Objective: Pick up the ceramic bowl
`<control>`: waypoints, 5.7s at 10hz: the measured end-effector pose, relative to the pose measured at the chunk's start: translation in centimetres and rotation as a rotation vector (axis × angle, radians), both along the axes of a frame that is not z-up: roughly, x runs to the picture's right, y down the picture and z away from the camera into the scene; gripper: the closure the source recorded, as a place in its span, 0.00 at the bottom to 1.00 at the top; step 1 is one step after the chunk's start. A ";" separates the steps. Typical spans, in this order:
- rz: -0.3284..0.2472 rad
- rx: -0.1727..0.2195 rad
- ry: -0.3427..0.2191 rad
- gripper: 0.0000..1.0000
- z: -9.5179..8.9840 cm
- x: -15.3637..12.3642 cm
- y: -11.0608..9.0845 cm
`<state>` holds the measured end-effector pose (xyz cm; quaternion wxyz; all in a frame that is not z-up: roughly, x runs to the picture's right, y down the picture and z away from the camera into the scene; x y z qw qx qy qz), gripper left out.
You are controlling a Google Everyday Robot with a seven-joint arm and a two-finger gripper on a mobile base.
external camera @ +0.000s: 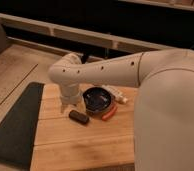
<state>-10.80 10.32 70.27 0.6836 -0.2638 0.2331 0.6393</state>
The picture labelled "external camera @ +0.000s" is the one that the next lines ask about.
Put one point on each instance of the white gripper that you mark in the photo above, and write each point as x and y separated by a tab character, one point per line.
70	100

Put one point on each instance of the dark ceramic bowl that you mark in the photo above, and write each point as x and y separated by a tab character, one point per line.
98	100

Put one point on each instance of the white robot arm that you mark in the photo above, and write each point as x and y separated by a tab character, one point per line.
164	106

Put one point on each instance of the black rectangular case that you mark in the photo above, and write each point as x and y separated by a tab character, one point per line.
79	117

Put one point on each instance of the orange-red carrot toy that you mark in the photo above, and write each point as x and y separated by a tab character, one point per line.
109	114

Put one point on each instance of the white plastic bottle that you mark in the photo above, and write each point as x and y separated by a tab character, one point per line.
119	97

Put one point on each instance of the dark grey floor mat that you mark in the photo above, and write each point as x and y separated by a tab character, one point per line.
18	128

